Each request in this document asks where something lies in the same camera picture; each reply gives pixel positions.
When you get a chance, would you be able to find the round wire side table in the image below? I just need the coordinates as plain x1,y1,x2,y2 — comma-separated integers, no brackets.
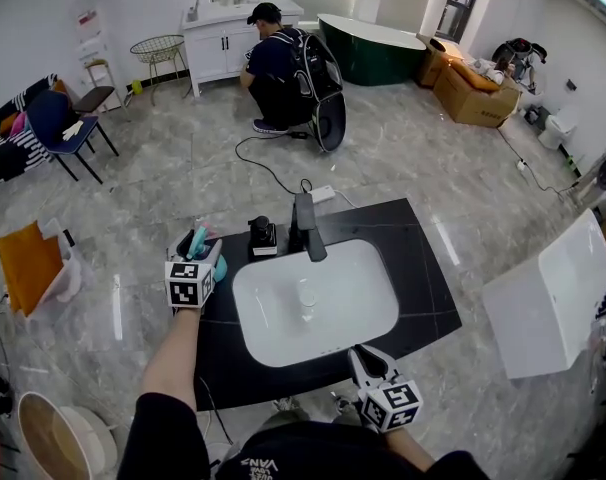
129,34,192,107

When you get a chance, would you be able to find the person's shoe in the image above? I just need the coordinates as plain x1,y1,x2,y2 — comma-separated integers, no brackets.
330,390,363,419
272,395,304,414

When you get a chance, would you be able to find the blue chair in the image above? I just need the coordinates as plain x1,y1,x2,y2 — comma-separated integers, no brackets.
25,87,120,185

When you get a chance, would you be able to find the black table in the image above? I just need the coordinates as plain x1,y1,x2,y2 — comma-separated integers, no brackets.
192,197,463,412

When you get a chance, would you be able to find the black floor cable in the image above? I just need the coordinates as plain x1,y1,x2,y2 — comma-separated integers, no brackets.
234,130,314,195

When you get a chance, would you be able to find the white rectangular basin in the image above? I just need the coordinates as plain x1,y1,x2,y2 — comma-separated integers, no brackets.
481,207,606,380

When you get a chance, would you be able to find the orange bag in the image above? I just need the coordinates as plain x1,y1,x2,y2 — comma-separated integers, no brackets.
0,220,65,318

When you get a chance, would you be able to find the dark framed window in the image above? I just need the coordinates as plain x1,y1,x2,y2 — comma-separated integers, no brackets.
435,0,487,44

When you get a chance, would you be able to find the green bathtub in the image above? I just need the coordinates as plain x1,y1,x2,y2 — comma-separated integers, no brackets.
316,12,428,87

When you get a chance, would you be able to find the person's left forearm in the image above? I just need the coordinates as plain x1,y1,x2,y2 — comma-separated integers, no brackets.
140,306,203,410

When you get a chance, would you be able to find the person's right forearm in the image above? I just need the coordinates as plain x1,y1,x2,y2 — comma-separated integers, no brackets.
382,425,437,474

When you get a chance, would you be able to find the white power strip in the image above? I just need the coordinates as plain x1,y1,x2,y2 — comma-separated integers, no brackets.
307,184,337,204

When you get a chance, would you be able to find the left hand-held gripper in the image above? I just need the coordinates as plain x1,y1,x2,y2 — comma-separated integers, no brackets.
164,229,225,310

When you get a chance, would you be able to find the striped sofa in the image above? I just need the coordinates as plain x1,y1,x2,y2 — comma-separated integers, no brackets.
0,72,59,189

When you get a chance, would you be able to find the black backpack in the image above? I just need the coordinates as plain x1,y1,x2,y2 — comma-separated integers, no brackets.
272,27,348,153

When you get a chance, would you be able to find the black soap dispenser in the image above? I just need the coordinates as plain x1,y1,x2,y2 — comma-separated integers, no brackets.
247,215,279,258

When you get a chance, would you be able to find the white shelf rack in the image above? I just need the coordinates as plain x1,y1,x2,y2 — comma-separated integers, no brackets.
72,0,119,114

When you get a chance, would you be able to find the white toilet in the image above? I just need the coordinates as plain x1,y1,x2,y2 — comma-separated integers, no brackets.
537,107,579,150

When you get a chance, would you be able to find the small cardboard box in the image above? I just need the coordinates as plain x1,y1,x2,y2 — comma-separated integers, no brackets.
416,32,464,89

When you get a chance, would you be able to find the person's left shoe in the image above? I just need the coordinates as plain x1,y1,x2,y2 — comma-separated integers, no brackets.
272,395,304,414

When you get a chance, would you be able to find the white vanity cabinet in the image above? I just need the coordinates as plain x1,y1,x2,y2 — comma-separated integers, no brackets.
181,0,305,98

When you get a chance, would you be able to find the person's black shirt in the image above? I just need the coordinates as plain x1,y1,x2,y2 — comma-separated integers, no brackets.
117,391,490,480

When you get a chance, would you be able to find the large cardboard box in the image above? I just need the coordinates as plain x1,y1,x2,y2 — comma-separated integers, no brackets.
432,62,522,129

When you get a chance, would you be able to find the white sink basin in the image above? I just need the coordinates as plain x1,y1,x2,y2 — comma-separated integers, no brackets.
231,237,400,368

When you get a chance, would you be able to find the black faucet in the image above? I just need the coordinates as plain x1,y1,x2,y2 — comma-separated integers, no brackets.
287,191,328,263

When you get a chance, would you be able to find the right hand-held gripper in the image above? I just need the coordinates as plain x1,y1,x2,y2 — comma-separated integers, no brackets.
347,343,424,434

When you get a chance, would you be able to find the person's right shoe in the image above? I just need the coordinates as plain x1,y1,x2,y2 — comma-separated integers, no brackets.
330,390,363,419

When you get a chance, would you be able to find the brown stool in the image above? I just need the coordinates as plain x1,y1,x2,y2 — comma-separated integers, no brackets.
70,60,133,122

